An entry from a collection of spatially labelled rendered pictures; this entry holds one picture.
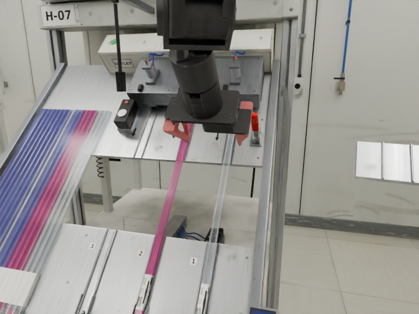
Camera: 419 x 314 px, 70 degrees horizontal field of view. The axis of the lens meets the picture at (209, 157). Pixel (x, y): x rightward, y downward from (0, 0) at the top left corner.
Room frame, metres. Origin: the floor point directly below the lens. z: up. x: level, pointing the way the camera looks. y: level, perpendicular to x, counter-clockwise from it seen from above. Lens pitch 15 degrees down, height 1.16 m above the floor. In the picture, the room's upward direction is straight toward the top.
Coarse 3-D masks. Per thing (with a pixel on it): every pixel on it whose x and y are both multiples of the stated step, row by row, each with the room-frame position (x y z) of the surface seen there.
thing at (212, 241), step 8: (232, 136) 0.69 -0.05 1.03; (232, 144) 0.67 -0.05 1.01; (224, 160) 0.64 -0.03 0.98; (224, 168) 0.63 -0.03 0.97; (224, 176) 0.61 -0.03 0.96; (224, 184) 0.60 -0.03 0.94; (224, 192) 0.59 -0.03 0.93; (216, 200) 0.57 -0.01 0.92; (216, 208) 0.56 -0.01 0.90; (216, 216) 0.55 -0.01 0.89; (216, 224) 0.54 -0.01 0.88; (216, 232) 0.52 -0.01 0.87; (216, 240) 0.52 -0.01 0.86; (208, 248) 0.50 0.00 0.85; (208, 256) 0.49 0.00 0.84; (208, 264) 0.48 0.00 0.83; (208, 272) 0.47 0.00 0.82; (208, 280) 0.46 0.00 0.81
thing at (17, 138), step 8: (64, 64) 1.01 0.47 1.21; (56, 72) 0.98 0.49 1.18; (56, 80) 0.96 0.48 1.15; (48, 88) 0.93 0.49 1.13; (40, 96) 0.91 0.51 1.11; (48, 96) 0.92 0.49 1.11; (40, 104) 0.89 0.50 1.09; (32, 112) 0.86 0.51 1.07; (24, 120) 0.85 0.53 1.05; (32, 120) 0.85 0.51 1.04; (24, 128) 0.82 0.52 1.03; (16, 136) 0.80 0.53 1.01; (16, 144) 0.79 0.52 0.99; (8, 152) 0.77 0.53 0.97; (0, 160) 0.75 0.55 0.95; (8, 160) 0.76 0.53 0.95; (0, 168) 0.73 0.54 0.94; (0, 176) 0.73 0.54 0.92
